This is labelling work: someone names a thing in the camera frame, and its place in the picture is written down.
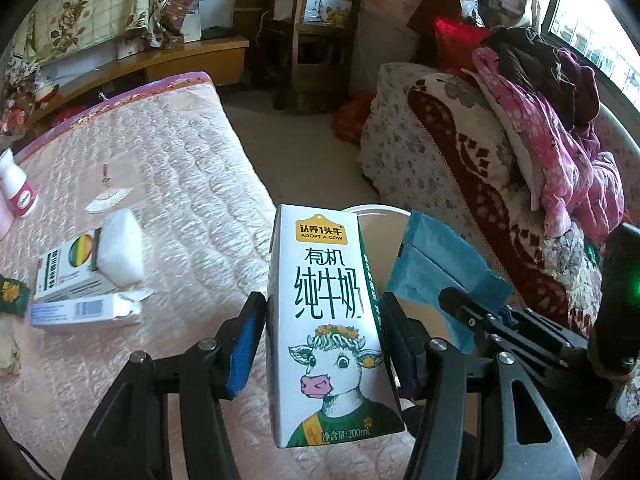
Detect black cable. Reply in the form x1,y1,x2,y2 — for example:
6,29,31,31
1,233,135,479
15,442,56,480

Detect red patterned blanket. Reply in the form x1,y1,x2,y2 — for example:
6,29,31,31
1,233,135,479
407,72,606,341

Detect white plastic bucket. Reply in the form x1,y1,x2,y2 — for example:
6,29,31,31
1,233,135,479
345,203,481,441

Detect white cow print milk carton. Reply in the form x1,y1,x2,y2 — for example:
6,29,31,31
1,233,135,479
265,203,406,450

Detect small white bottle pink label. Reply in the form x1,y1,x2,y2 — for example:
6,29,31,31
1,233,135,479
0,149,39,218

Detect blue foil pouch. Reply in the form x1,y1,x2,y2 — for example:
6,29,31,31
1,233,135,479
384,211,513,356

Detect orange red net bag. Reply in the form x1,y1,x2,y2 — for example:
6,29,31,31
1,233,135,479
334,92,376,146

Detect dark wooden chair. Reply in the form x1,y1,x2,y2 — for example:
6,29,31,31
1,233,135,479
260,0,368,111

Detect red plastic bag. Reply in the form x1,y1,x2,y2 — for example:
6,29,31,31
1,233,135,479
50,105,96,126

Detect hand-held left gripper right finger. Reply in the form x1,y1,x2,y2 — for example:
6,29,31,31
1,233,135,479
377,292,583,480

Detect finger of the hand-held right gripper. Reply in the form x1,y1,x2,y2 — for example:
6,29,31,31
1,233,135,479
477,332,621,456
439,287,591,361

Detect red shiny cushion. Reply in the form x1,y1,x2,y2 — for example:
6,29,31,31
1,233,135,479
432,16,493,73

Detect pink floral garment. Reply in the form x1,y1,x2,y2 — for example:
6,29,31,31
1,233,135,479
472,47,626,238

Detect beige knitted cloth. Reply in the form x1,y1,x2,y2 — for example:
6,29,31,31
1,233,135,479
0,320,23,377

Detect pink artificial flowers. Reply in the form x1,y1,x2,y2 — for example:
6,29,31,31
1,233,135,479
0,72,33,138

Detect red white figurine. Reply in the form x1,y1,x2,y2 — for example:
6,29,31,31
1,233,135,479
30,75,61,103

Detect maroon garment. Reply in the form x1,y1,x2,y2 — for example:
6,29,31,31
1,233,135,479
557,47,601,128

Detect white and blue box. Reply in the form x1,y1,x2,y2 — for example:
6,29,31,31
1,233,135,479
29,287,153,328

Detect dark brown garment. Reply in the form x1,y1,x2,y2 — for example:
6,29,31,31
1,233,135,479
487,27,571,111

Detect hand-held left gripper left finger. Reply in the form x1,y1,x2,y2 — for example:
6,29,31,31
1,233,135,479
60,291,268,480

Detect white foam block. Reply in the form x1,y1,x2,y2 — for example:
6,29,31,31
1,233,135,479
95,208,146,283

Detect low wooden cabinet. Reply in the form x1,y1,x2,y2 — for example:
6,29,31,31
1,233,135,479
20,35,251,131

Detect white box with rainbow print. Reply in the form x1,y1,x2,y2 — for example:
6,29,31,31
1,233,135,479
34,227,121,303

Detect floral covered sofa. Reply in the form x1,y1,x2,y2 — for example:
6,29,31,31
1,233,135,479
357,62,640,411

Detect floral beige cloth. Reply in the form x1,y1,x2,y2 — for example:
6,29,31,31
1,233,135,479
10,0,203,68

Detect white printed carton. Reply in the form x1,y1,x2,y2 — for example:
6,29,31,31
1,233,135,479
272,0,353,28

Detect white pillow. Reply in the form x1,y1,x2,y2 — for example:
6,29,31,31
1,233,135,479
477,75,551,211

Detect window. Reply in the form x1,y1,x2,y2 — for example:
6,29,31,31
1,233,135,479
542,0,640,93

